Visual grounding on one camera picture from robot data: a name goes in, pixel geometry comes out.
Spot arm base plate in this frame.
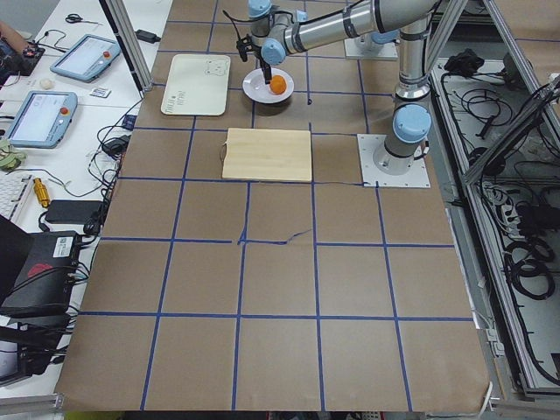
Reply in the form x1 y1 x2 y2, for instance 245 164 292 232
344 38 398 61
357 134 431 188

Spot gold metal cylinder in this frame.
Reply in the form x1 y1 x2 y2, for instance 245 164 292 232
33 178 51 208

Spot person forearm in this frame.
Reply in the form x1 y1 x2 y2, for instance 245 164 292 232
0 21 29 53

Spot black flat power brick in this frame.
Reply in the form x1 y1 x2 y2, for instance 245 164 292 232
45 199 102 224

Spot lower blue teach pendant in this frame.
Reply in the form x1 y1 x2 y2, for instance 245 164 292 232
6 91 78 149

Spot upper blue teach pendant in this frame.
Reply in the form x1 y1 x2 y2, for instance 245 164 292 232
50 34 121 82

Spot black computer box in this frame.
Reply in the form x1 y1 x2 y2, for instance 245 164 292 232
1 227 81 319

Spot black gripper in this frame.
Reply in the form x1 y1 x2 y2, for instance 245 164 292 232
236 35 272 84

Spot small printed card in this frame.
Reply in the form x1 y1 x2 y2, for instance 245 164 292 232
90 87 111 98

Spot orange fruit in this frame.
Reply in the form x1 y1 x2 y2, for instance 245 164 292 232
269 74 288 95

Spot white keyboard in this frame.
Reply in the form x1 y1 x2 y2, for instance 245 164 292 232
0 173 33 223

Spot small white ball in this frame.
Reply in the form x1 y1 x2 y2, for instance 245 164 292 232
39 79 54 90

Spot coiled black cables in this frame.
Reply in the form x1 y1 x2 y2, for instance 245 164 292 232
502 244 557 303

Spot aluminium frame post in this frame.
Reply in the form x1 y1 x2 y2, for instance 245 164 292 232
99 0 153 94

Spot blue teach pendant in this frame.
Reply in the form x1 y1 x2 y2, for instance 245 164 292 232
6 91 78 149
50 34 121 82

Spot cream bear tray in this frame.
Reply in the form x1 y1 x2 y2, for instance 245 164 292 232
160 54 231 116

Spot white round plate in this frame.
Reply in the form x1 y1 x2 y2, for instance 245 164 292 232
242 68 295 104

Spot black power adapter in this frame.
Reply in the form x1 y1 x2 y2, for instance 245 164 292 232
135 29 161 44

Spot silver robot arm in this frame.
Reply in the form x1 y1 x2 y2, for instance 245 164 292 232
248 1 399 54
235 1 440 103

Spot black cloth bundle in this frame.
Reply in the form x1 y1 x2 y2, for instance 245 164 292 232
444 48 485 77

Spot wooden cutting board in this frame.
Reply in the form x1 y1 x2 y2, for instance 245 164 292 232
222 128 312 182

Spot black scissors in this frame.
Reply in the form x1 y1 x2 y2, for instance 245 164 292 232
65 13 102 25

